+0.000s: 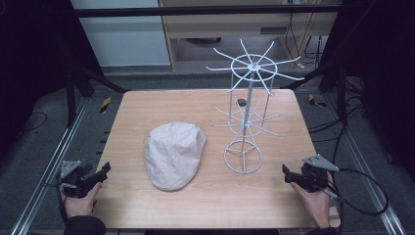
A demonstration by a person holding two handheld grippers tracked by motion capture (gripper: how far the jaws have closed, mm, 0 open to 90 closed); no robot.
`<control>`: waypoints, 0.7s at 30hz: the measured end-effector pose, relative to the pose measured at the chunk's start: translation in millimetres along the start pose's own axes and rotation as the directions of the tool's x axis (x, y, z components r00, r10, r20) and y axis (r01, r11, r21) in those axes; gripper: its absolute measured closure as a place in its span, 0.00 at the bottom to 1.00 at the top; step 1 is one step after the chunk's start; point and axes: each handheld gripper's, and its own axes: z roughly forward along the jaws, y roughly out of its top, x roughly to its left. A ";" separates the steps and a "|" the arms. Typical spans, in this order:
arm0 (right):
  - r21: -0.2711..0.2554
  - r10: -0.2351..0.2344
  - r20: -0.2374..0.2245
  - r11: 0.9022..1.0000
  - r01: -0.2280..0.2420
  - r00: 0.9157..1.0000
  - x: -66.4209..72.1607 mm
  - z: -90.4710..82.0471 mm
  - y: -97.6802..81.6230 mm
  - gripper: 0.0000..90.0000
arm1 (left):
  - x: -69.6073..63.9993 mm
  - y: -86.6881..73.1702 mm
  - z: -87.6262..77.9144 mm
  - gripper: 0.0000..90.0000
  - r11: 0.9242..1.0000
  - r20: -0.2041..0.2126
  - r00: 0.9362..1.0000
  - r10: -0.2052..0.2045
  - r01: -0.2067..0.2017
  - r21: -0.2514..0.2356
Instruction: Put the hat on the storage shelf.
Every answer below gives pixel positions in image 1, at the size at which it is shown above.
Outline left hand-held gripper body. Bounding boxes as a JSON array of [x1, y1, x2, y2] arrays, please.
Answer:
[[59, 159, 96, 199]]

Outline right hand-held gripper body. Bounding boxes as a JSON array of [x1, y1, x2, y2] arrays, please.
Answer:
[[300, 154, 341, 194]]

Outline person's left hand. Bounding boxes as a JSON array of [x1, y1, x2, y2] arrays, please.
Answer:
[[59, 182, 103, 219]]

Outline person's right hand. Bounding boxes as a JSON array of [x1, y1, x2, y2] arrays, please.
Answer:
[[290, 171, 335, 229]]

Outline yellow black tape strip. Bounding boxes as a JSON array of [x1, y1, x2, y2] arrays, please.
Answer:
[[99, 95, 113, 115], [307, 93, 328, 109]]

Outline beige flat cap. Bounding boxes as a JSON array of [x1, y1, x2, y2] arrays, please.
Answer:
[[144, 120, 208, 193]]

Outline black metal stand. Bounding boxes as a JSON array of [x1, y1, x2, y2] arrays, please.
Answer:
[[281, 64, 349, 124], [64, 62, 131, 129]]

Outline white cabinet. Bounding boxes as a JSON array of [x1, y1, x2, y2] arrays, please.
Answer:
[[69, 0, 172, 69]]

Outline light wooden desk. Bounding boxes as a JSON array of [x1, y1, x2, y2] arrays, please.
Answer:
[[158, 0, 344, 71]]

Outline black horizontal bar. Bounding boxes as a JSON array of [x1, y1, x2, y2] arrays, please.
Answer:
[[73, 5, 342, 19]]

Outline aluminium rail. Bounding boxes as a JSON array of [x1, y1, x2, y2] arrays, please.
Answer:
[[9, 97, 91, 235], [321, 93, 408, 235]]

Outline black floor cables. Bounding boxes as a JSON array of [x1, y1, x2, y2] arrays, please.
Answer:
[[307, 77, 368, 145]]

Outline thin black floor cable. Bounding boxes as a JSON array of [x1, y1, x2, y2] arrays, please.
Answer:
[[20, 111, 49, 133]]

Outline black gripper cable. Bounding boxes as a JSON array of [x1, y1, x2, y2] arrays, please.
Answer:
[[326, 167, 391, 217]]

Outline white wire hat rack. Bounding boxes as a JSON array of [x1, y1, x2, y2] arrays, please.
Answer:
[[206, 37, 305, 175]]

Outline hanging black cables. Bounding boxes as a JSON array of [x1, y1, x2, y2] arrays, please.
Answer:
[[284, 12, 325, 69]]

